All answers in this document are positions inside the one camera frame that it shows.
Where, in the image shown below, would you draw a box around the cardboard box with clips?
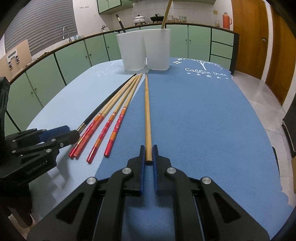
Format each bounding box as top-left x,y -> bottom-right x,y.
0,39 -> 32,81

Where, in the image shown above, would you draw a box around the green lower kitchen cabinets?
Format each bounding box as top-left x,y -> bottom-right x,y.
4,23 -> 239,135

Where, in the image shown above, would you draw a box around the dark blue table mat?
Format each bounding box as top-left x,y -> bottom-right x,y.
95,58 -> 293,240

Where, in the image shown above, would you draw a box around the white cooking pot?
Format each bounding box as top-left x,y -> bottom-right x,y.
133,15 -> 146,26

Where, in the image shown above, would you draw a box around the white two-compartment utensil holder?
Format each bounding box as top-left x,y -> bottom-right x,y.
116,29 -> 171,71

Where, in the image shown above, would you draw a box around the black wok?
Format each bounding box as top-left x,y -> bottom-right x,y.
150,14 -> 164,23

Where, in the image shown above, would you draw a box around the green upper kitchen cabinets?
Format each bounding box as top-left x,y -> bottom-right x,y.
97,0 -> 217,15

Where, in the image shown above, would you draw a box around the black chopstick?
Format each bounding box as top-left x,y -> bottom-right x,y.
115,14 -> 126,33
76,73 -> 137,133

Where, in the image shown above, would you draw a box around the black glass cabinet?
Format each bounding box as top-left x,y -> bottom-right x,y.
282,97 -> 296,157

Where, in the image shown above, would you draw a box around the plain bamboo chopstick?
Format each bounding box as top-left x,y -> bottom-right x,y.
144,73 -> 152,165
161,0 -> 172,29

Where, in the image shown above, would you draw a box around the grey window blind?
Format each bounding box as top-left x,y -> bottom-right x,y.
4,0 -> 78,55

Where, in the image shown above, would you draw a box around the green kitchen cabinets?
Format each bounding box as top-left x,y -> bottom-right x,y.
4,23 -> 239,135
97,0 -> 217,15

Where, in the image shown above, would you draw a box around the chrome sink faucet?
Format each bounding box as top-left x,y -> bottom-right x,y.
62,26 -> 72,43

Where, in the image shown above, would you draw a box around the brown wooden door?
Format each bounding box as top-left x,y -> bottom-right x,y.
232,0 -> 268,79
265,7 -> 295,104

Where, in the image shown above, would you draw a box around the orange thermos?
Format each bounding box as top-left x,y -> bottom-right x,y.
222,12 -> 232,30

